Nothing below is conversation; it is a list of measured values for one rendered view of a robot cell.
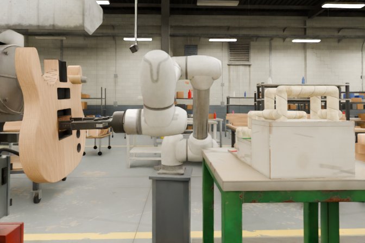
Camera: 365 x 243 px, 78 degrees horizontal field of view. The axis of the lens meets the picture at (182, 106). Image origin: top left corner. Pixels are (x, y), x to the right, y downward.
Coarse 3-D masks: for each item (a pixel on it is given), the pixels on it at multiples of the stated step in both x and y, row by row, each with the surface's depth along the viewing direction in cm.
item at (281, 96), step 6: (282, 90) 68; (276, 96) 70; (282, 96) 68; (276, 102) 70; (282, 102) 68; (276, 108) 70; (282, 108) 68; (282, 114) 68; (276, 120) 70; (282, 120) 68
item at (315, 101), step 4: (316, 96) 78; (320, 96) 79; (312, 100) 79; (316, 100) 78; (320, 100) 79; (312, 104) 79; (316, 104) 78; (320, 104) 78; (312, 108) 79; (316, 108) 78; (320, 108) 78; (312, 112) 79; (316, 112) 78; (312, 116) 79; (316, 116) 78
